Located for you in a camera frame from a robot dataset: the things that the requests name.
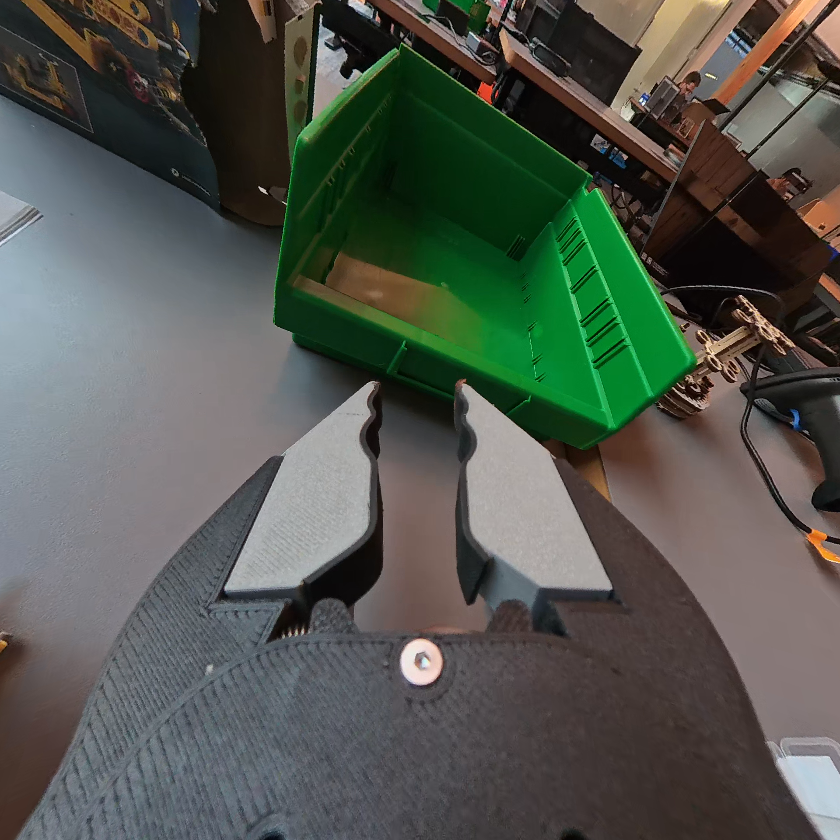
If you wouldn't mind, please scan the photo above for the brown cardboard piece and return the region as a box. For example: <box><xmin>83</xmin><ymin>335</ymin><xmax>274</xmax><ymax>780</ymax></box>
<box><xmin>543</xmin><ymin>438</ymin><xmax>613</xmax><ymax>505</ymax></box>

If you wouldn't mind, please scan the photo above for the clear plastic box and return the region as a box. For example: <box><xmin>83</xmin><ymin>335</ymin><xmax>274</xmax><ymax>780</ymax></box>
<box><xmin>766</xmin><ymin>736</ymin><xmax>840</xmax><ymax>840</ymax></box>

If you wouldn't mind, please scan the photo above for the black hand tool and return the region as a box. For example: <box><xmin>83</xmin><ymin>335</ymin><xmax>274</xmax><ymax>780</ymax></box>
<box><xmin>740</xmin><ymin>367</ymin><xmax>840</xmax><ymax>514</ymax></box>

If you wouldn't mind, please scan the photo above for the green plastic storage bin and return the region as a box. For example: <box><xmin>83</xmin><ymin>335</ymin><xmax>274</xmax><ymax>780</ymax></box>
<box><xmin>273</xmin><ymin>45</ymin><xmax>698</xmax><ymax>450</ymax></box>

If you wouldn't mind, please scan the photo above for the black monitor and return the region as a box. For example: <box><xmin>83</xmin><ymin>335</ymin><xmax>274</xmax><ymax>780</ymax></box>
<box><xmin>518</xmin><ymin>0</ymin><xmax>643</xmax><ymax>106</ymax></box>

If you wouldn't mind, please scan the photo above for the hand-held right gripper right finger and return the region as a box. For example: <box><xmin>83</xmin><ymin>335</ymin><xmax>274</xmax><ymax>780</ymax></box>
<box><xmin>454</xmin><ymin>381</ymin><xmax>615</xmax><ymax>635</ymax></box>

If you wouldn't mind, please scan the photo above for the dark toy set box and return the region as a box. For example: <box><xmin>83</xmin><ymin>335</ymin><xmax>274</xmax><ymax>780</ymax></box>
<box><xmin>0</xmin><ymin>0</ymin><xmax>322</xmax><ymax>227</ymax></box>

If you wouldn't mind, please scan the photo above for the long wooden desk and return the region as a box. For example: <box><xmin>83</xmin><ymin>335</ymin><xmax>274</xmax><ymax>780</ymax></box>
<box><xmin>371</xmin><ymin>0</ymin><xmax>500</xmax><ymax>84</ymax></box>

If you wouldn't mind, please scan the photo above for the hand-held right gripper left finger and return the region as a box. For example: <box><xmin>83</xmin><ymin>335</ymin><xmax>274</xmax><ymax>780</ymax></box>
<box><xmin>223</xmin><ymin>381</ymin><xmax>385</xmax><ymax>614</ymax></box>

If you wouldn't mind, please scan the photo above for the wooden gear model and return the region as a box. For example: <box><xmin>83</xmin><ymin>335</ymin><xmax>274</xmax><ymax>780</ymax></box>
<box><xmin>656</xmin><ymin>295</ymin><xmax>798</xmax><ymax>420</ymax></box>

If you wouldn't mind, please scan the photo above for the instruction booklet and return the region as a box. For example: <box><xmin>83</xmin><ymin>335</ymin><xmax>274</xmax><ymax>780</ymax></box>
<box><xmin>0</xmin><ymin>190</ymin><xmax>43</xmax><ymax>247</ymax></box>

